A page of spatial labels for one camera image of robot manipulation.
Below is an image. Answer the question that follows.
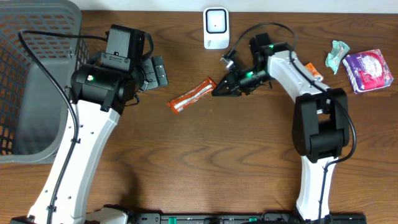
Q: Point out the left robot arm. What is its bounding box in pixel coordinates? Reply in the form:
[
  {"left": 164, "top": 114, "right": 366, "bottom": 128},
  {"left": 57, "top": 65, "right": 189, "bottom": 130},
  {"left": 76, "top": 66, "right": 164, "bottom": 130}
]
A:
[{"left": 11, "top": 24, "right": 169, "bottom": 223}]

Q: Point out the orange snack packet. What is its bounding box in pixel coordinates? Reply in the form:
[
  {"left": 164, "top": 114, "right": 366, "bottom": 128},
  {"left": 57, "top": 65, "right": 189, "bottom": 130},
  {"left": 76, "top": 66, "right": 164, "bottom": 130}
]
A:
[{"left": 305, "top": 63, "right": 324, "bottom": 82}]

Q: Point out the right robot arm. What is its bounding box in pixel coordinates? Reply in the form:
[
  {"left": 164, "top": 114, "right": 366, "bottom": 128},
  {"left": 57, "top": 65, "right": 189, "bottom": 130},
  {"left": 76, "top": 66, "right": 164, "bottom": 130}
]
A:
[{"left": 212, "top": 34, "right": 353, "bottom": 223}]

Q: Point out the red snack bar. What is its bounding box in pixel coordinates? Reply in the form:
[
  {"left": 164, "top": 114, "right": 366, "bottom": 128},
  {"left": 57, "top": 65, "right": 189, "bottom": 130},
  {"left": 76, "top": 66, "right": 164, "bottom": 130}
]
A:
[{"left": 166, "top": 77, "right": 216, "bottom": 114}]

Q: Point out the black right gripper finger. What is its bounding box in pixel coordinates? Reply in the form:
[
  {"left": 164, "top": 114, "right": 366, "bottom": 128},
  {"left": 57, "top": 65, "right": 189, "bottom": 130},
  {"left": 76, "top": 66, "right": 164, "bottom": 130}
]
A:
[
  {"left": 211, "top": 85, "right": 241, "bottom": 97},
  {"left": 216, "top": 73, "right": 238, "bottom": 90}
]

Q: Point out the grey plastic basket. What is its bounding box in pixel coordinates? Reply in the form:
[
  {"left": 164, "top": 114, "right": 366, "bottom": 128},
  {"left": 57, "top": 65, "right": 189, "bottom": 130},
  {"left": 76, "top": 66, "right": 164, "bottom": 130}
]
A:
[{"left": 1, "top": 1, "right": 90, "bottom": 164}]

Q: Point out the purple snack packet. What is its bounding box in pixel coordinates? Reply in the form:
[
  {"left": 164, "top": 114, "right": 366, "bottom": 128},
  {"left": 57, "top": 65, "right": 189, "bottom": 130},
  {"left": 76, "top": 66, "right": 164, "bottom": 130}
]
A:
[{"left": 342, "top": 49, "right": 394, "bottom": 94}]

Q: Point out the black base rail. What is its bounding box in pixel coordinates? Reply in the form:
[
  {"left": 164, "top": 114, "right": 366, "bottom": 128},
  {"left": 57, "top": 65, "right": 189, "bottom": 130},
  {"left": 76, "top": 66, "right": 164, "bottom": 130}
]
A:
[{"left": 86, "top": 212, "right": 368, "bottom": 224}]

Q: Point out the teal wrapper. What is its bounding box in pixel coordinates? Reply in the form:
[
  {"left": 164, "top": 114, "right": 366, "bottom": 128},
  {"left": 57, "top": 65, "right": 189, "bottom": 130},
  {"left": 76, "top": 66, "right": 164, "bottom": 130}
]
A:
[{"left": 325, "top": 40, "right": 350, "bottom": 75}]

